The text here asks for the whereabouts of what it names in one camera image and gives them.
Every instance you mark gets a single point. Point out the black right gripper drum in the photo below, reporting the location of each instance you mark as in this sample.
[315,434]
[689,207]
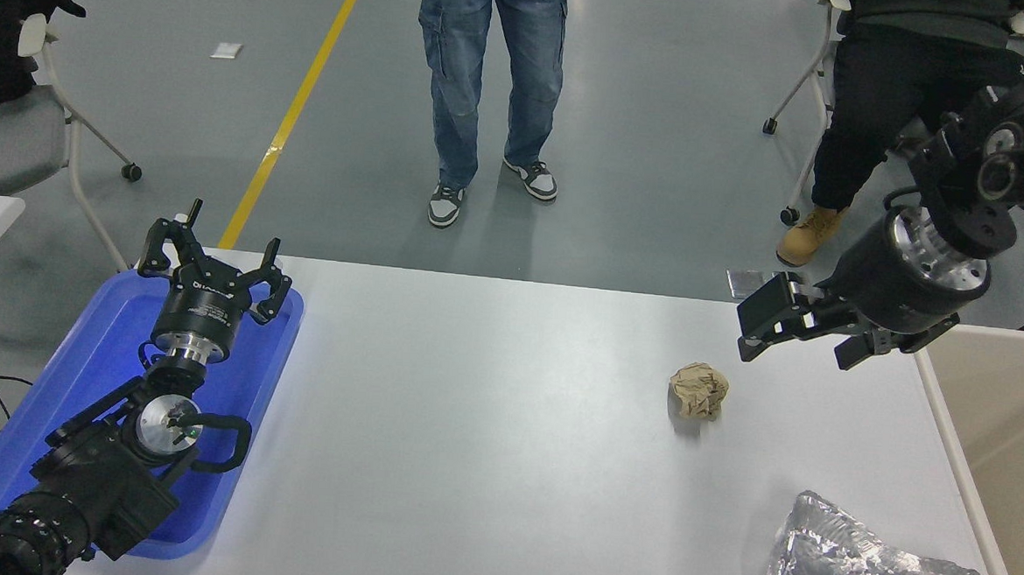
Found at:
[880,285]

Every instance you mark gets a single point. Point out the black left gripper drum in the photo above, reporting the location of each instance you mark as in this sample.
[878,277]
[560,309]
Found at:
[202,311]

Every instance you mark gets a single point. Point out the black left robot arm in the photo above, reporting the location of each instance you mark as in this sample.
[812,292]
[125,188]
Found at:
[108,477]

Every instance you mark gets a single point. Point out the metal floor plate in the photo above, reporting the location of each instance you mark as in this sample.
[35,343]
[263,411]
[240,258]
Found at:
[744,284]

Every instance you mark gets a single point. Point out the crumpled tan paper ball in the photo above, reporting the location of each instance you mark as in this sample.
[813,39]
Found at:
[698,390]

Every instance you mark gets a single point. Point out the blue plastic tray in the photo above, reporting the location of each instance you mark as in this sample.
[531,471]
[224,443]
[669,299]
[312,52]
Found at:
[96,362]

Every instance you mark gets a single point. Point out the large pale bin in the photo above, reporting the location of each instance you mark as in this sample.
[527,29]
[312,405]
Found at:
[1012,436]

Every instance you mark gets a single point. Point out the seated person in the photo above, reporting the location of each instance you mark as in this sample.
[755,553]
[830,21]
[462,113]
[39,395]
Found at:
[881,96]

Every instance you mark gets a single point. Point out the grey office chair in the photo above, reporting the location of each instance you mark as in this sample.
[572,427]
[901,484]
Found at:
[3,138]

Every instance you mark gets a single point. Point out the white framed chair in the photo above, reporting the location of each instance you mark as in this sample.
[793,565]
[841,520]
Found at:
[827,41]

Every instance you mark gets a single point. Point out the standing person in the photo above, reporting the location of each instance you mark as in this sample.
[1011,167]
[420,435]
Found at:
[462,74]

